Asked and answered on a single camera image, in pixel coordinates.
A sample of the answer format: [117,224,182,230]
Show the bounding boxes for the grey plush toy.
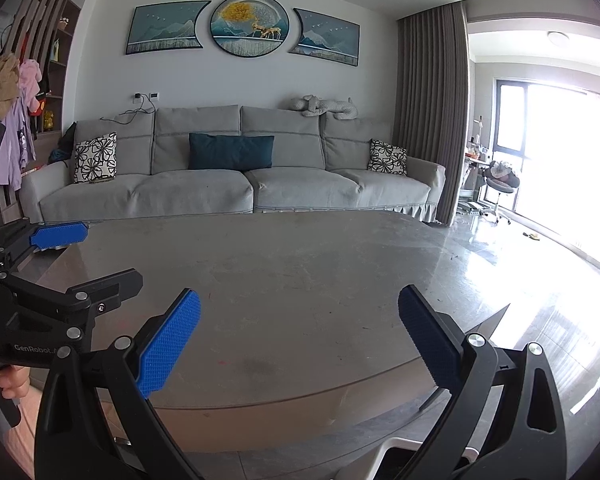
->
[289,94,358,120]

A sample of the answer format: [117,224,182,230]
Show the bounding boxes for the round wall painting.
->
[210,0,289,58]

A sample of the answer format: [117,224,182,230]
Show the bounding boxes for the floral cushion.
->
[73,132,118,183]
[367,139,407,176]

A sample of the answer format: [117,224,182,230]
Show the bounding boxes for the black swivel stool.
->
[479,160,520,224]

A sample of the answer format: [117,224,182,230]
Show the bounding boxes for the wooden shelf unit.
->
[5,0,81,165]

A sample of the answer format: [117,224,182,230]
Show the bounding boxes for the person's left hand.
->
[0,365,30,400]

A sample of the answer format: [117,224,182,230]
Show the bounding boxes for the hanging clothes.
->
[0,53,42,192]

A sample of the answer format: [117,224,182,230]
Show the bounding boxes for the right floral cushion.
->
[367,139,407,176]

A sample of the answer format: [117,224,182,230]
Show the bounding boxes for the beige coffee table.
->
[40,211,507,453]

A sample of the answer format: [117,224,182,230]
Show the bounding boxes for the grey fabric sofa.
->
[19,105,445,223]

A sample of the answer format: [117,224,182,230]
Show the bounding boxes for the left floral cushion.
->
[73,132,118,183]

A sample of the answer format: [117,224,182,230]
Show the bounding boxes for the white trash bin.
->
[336,431,490,479]

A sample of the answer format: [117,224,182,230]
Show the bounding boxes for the teal cushion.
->
[188,133,275,172]

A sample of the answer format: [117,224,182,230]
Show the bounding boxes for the right wall painting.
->
[289,8,360,67]

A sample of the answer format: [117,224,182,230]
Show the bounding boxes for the left wall painting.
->
[125,0,211,55]

